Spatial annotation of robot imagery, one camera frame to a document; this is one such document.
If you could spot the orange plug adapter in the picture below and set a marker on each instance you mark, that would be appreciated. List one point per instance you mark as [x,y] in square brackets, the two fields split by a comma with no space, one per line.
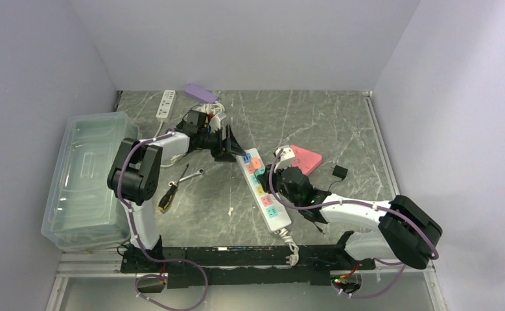
[255,164]

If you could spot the silver ratchet wrench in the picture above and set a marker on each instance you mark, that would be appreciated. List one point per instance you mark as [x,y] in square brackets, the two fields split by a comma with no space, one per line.
[197,173]

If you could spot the teal plug adapter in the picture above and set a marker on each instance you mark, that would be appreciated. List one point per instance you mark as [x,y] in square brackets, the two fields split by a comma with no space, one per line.
[260,171]

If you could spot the black base frame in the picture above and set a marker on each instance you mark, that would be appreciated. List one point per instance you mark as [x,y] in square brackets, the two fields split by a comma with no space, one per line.
[237,265]

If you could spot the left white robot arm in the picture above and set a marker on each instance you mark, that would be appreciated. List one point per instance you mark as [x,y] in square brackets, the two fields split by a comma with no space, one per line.
[135,171]

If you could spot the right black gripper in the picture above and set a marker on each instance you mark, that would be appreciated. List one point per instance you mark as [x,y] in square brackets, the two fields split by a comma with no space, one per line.
[276,174]

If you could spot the black power adapter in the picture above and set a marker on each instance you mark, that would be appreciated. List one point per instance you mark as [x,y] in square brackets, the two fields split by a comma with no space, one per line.
[340,172]

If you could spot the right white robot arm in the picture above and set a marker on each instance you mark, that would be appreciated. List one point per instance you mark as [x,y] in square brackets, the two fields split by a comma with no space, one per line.
[396,229]

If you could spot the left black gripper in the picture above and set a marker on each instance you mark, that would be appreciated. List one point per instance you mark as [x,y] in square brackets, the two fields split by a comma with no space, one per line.
[218,152]

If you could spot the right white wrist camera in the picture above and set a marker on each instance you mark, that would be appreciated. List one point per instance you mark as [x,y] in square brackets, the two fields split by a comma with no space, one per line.
[285,156]

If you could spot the white long power strip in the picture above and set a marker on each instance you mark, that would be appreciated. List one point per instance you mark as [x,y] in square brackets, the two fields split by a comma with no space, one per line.
[274,214]

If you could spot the black yellow screwdriver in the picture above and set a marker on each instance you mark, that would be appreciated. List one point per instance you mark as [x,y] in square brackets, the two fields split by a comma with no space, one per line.
[168,196]

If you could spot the pink triangular power strip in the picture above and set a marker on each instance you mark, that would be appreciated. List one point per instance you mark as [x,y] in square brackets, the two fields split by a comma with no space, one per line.
[306,160]

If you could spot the purple flat box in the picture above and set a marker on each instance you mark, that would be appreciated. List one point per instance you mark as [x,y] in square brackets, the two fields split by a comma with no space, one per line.
[200,94]

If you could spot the small white power strip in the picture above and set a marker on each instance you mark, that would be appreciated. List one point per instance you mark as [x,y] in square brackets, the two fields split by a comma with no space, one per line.
[165,105]

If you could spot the clear plastic storage bin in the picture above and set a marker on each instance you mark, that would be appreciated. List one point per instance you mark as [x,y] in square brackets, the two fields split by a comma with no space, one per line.
[82,213]

